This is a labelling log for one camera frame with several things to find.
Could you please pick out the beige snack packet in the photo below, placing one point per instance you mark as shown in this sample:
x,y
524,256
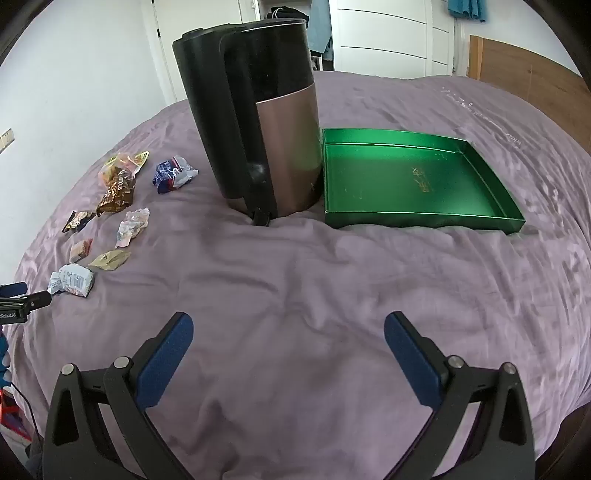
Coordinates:
x,y
110,260

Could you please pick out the green metal tray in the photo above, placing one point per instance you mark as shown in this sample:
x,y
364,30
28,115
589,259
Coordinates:
x,y
415,184

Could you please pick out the white door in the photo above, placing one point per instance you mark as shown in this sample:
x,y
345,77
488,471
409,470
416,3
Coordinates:
x,y
157,46

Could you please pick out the white wardrobe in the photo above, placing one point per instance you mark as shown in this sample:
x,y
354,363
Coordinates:
x,y
383,37

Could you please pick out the gold blue cookie packet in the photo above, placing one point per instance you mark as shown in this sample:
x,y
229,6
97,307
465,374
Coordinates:
x,y
78,220

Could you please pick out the red printed object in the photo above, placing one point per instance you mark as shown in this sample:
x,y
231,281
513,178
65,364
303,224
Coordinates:
x,y
7,413

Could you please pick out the wall socket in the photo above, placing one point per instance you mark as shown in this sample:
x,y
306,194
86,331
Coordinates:
x,y
5,138

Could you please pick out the black rose-gold electric kettle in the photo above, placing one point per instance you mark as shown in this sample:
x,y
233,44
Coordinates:
x,y
286,147

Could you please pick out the hanging grey-blue garment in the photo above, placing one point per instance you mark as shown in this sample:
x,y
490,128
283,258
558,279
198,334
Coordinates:
x,y
321,27

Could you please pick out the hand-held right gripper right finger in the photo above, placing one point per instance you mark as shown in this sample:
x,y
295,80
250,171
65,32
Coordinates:
x,y
418,364

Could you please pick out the white pink snack wrapper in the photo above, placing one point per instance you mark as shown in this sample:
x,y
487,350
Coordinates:
x,y
131,228

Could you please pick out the person's left hand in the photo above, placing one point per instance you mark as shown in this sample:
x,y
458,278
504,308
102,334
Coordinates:
x,y
3,355

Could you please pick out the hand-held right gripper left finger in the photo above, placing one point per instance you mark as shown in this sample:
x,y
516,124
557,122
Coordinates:
x,y
159,364

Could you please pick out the blue white snack packet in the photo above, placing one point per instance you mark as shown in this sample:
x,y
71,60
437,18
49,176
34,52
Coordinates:
x,y
168,175

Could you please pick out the small red tan snack bar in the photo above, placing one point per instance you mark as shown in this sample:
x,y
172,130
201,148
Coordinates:
x,y
81,250

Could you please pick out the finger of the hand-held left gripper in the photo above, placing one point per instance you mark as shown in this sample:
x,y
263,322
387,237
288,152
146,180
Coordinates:
x,y
32,300
14,288

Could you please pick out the wooden headboard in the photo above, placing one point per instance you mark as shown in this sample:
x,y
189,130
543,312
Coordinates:
x,y
531,78

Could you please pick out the brown gold cookie packet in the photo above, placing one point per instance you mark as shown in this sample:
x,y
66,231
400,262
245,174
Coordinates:
x,y
117,194

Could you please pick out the yellow orange snack packet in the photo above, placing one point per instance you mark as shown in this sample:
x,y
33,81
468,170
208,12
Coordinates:
x,y
121,164

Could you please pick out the teal hanging cloth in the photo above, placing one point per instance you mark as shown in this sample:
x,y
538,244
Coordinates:
x,y
466,8

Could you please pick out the purple bed blanket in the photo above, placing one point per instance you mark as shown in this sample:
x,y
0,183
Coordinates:
x,y
300,286

